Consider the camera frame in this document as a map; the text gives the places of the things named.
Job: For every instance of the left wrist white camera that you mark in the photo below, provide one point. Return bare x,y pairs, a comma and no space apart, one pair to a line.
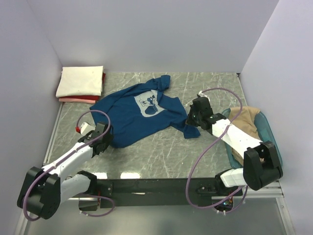
84,128

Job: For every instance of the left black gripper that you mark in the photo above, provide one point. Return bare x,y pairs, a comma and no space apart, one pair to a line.
108,140

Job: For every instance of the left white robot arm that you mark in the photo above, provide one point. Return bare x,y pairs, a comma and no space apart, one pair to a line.
45,189

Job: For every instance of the blue printed t shirt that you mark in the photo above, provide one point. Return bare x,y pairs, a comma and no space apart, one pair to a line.
142,110

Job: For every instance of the teal plastic bin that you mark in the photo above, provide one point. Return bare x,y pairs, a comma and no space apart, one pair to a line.
266,129

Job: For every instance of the folded cream t shirt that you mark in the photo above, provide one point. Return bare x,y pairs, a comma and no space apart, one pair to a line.
78,76

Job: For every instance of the tan t shirt in bin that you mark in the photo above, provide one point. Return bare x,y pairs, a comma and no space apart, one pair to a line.
245,122

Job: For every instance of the folded dark red t shirt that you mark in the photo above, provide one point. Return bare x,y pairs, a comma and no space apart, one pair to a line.
85,91

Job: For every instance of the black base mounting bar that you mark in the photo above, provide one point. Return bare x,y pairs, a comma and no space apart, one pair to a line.
163,192

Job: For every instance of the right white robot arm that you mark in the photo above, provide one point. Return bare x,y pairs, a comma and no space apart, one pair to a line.
261,162

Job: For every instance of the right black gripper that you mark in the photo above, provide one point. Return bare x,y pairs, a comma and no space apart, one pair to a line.
189,121

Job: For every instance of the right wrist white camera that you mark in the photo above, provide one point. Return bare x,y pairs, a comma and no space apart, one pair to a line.
201,94

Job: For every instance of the wrist white camera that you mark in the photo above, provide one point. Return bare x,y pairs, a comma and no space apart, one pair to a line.
201,94
84,128

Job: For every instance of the folded pink t shirt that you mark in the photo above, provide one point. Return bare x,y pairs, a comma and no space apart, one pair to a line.
87,101

